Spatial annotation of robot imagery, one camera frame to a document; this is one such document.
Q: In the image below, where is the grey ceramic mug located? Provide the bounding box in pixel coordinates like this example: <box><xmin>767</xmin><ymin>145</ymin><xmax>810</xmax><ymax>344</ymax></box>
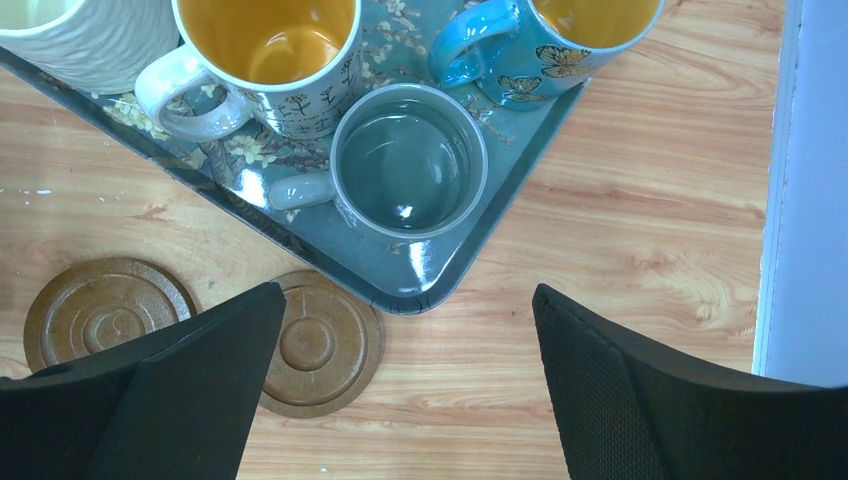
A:
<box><xmin>268</xmin><ymin>83</ymin><xmax>489</xmax><ymax>242</ymax></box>

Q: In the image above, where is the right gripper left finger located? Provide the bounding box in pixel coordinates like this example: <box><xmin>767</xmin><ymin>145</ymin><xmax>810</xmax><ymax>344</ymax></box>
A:
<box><xmin>1</xmin><ymin>282</ymin><xmax>286</xmax><ymax>479</ymax></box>

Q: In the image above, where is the cream ribbed mug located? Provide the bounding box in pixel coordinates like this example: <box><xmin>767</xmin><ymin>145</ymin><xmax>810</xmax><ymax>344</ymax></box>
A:
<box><xmin>1</xmin><ymin>0</ymin><xmax>180</xmax><ymax>95</ymax></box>

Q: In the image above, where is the white floral mug yellow inside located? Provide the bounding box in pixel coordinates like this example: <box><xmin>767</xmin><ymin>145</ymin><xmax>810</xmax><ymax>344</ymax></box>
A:
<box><xmin>134</xmin><ymin>0</ymin><xmax>363</xmax><ymax>143</ymax></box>

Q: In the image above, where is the blue butterfly mug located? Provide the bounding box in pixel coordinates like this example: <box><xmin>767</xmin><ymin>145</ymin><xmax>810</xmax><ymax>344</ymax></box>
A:
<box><xmin>428</xmin><ymin>0</ymin><xmax>664</xmax><ymax>110</ymax></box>

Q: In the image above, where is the brown round coaster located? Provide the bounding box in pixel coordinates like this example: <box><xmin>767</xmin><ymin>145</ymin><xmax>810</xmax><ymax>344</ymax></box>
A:
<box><xmin>23</xmin><ymin>257</ymin><xmax>197</xmax><ymax>373</ymax></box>
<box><xmin>259</xmin><ymin>270</ymin><xmax>384</xmax><ymax>419</ymax></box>

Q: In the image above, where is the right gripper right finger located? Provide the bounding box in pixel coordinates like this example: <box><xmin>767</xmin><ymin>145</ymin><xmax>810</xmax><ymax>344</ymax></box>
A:
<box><xmin>532</xmin><ymin>284</ymin><xmax>847</xmax><ymax>479</ymax></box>

